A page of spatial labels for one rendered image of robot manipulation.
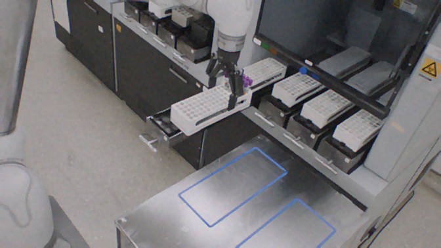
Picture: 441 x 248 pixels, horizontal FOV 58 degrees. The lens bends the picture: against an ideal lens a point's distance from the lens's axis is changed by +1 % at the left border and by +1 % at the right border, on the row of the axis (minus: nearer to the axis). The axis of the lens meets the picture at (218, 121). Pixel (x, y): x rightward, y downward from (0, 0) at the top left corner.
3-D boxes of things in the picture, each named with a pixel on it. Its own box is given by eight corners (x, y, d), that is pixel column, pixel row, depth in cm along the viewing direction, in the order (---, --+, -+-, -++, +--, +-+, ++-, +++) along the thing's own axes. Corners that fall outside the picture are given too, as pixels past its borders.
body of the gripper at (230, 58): (212, 42, 126) (209, 67, 132) (230, 55, 122) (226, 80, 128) (229, 37, 130) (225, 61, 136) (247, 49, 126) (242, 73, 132)
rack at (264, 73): (267, 68, 179) (270, 56, 175) (284, 79, 174) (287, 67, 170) (220, 89, 162) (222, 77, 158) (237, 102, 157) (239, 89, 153)
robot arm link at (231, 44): (231, 40, 118) (228, 57, 121) (252, 33, 123) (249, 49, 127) (212, 27, 122) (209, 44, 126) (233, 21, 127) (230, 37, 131)
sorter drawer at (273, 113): (346, 63, 205) (352, 48, 199) (369, 77, 198) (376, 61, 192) (250, 113, 163) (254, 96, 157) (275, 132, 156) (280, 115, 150)
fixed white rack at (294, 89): (312, 75, 179) (316, 63, 175) (331, 86, 174) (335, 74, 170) (270, 96, 162) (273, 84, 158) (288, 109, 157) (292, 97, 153)
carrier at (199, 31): (209, 41, 187) (210, 30, 183) (206, 42, 186) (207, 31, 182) (193, 31, 193) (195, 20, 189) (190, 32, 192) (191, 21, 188)
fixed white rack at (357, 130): (371, 110, 164) (377, 98, 160) (393, 123, 159) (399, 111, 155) (331, 138, 147) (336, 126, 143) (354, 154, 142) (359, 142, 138)
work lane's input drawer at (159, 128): (266, 76, 186) (270, 60, 180) (289, 91, 179) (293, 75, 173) (135, 136, 144) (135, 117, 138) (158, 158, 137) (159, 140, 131)
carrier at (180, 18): (189, 27, 195) (189, 16, 191) (186, 29, 193) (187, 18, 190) (174, 18, 200) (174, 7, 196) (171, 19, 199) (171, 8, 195)
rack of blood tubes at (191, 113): (231, 92, 152) (234, 78, 148) (250, 105, 146) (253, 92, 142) (169, 119, 135) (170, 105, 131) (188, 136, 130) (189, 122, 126)
